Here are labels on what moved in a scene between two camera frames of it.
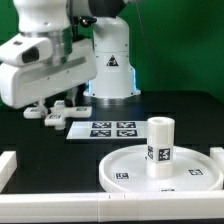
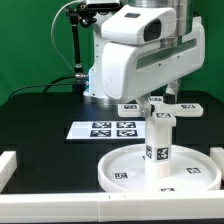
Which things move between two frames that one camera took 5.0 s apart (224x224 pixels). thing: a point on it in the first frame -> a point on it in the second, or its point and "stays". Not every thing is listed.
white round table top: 126,170 stays
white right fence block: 217,155 stays
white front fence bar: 205,205 stays
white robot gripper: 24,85 -> 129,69
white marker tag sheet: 109,130 stays
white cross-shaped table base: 57,116 -> 164,114
